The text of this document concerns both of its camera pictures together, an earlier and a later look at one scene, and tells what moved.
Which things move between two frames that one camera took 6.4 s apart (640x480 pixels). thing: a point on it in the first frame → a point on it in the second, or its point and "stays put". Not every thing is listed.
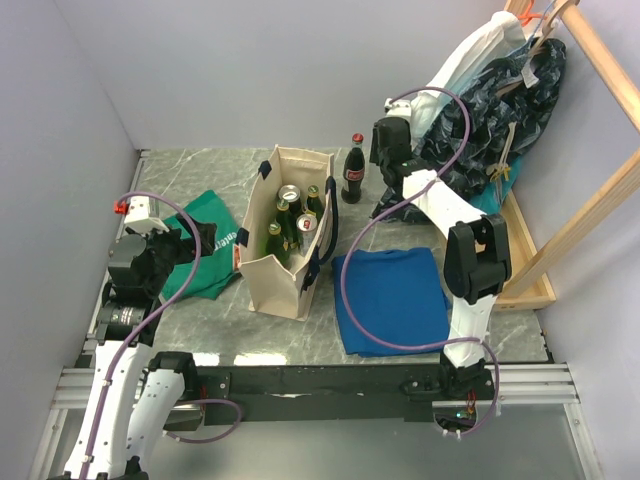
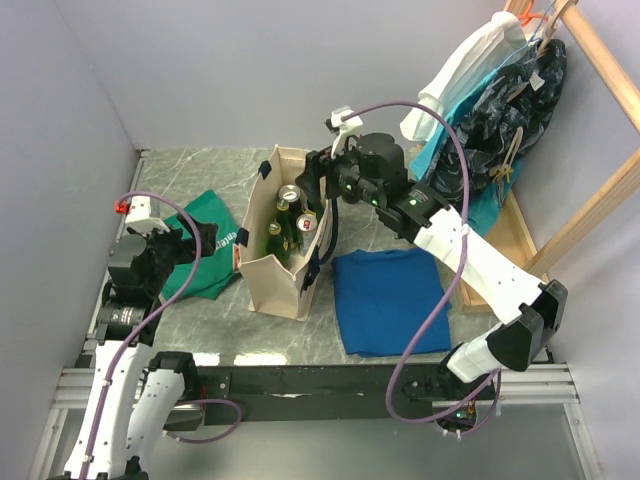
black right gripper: (374, 145) → (319, 164)
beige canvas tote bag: (274, 290) stays put
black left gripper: (183, 246) stays put
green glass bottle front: (276, 246) stays put
